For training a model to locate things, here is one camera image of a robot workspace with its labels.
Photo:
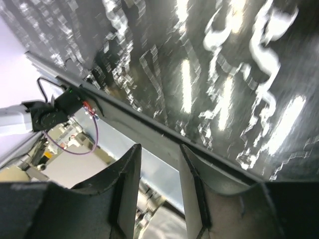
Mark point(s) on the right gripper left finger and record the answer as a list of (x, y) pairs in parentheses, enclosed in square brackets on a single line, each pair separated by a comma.
[(101, 207)]

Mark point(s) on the black patterned table mat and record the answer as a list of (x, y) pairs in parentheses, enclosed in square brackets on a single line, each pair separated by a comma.
[(239, 78)]

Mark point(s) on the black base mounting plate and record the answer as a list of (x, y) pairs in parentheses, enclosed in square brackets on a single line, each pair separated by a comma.
[(158, 139)]

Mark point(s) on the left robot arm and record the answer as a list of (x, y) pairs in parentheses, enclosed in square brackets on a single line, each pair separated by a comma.
[(39, 116)]

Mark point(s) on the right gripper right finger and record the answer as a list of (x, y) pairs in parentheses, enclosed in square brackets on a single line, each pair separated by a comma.
[(217, 207)]

